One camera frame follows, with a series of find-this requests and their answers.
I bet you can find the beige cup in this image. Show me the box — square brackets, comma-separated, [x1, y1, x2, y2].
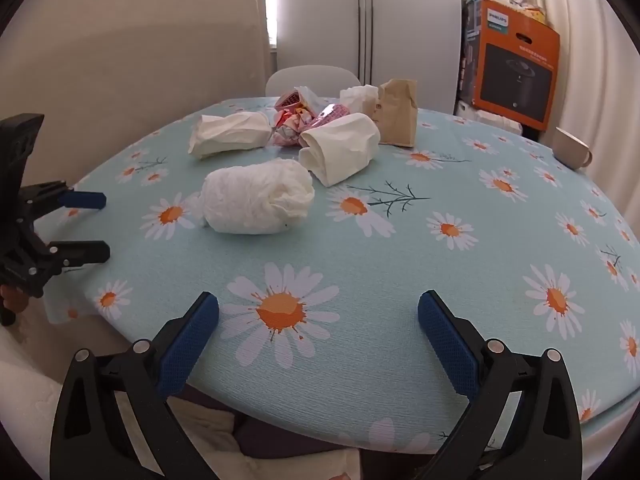
[551, 126, 593, 170]

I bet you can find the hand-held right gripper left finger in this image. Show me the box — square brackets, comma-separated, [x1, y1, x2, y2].
[49, 291, 221, 480]

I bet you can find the red wrapper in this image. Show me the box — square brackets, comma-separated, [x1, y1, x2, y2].
[271, 107, 315, 148]

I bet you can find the beige paper napkin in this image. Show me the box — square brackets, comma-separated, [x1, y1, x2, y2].
[187, 111, 273, 160]
[298, 112, 382, 187]

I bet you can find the large crumpled white tissue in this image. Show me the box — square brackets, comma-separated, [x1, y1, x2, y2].
[199, 158, 316, 236]

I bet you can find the daisy print tablecloth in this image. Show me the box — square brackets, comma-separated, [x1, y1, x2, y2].
[42, 95, 640, 456]

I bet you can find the cream curtain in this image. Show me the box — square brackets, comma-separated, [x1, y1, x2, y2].
[525, 0, 640, 211]

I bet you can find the white wardrobe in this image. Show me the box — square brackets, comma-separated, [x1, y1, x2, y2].
[277, 0, 462, 111]

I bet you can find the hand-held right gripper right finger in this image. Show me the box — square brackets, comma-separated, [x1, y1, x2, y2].
[417, 290, 583, 480]

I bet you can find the person's left hand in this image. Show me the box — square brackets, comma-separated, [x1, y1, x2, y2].
[0, 284, 26, 313]

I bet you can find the red white snack packet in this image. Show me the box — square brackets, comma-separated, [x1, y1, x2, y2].
[274, 89, 306, 111]

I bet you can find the orange appliance box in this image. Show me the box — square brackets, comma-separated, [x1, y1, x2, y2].
[462, 0, 561, 132]

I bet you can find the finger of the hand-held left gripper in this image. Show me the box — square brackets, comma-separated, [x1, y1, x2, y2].
[27, 240, 111, 278]
[20, 180, 107, 226]

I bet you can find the white ribbed box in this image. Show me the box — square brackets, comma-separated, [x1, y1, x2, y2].
[452, 102, 523, 136]

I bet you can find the brown paper bag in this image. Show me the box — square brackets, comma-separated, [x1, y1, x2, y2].
[375, 78, 418, 148]

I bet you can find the person's left forearm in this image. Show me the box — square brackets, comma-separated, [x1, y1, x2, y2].
[0, 305, 76, 441]

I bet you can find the clear plastic bag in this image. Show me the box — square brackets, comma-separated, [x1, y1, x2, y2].
[295, 85, 332, 111]

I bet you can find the white chair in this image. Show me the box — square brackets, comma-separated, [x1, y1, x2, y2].
[265, 65, 362, 98]

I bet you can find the window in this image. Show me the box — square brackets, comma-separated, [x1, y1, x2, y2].
[265, 0, 280, 51]

